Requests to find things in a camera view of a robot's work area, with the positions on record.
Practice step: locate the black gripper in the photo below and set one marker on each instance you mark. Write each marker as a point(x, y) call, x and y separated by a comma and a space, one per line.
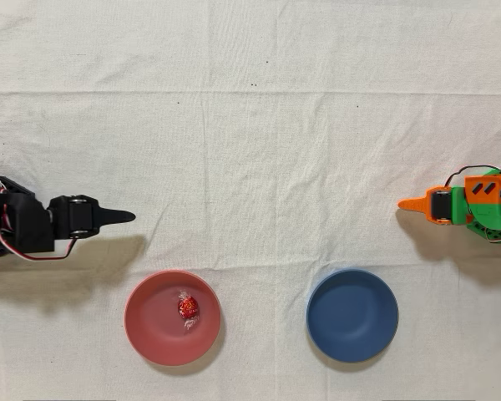
point(80, 217)

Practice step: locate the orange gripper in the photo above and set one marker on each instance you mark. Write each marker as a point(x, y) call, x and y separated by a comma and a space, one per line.
point(440, 206)

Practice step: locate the red candy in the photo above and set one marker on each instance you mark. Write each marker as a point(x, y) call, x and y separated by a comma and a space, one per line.
point(188, 308)

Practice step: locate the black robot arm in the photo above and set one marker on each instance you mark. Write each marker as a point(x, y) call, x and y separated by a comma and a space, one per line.
point(25, 221)

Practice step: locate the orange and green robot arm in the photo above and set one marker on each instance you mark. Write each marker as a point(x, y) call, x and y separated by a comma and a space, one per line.
point(484, 209)

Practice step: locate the red bowl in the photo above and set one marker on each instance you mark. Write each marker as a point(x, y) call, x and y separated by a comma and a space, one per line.
point(172, 317)

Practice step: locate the blue bowl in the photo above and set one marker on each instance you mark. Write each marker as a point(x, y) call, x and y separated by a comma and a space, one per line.
point(352, 315)

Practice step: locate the white tablecloth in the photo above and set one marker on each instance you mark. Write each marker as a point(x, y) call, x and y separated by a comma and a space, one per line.
point(267, 167)

